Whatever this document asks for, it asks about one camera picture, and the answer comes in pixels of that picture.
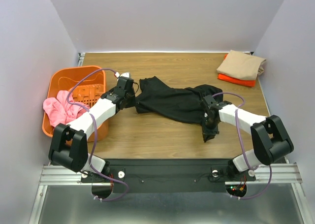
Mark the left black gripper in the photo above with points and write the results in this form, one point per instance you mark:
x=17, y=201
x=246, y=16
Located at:
x=132, y=103

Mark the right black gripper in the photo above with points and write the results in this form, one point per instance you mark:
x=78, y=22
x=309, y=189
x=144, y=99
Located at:
x=210, y=127

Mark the black t shirt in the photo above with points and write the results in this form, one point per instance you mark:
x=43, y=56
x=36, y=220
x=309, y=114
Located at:
x=181, y=105

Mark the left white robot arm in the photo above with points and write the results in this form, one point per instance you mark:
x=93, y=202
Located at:
x=69, y=142

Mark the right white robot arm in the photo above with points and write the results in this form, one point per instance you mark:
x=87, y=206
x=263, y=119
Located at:
x=263, y=140

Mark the folded orange t shirt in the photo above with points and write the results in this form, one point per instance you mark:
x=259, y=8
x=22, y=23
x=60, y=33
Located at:
x=236, y=80

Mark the folded tan t shirt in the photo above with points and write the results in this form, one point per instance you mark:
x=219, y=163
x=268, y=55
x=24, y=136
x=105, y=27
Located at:
x=255, y=62

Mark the pink t shirt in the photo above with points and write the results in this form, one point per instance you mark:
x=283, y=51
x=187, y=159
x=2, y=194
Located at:
x=59, y=110

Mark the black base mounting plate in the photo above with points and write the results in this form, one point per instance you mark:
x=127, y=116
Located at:
x=173, y=175

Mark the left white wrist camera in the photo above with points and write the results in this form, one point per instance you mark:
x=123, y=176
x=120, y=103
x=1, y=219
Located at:
x=126, y=75

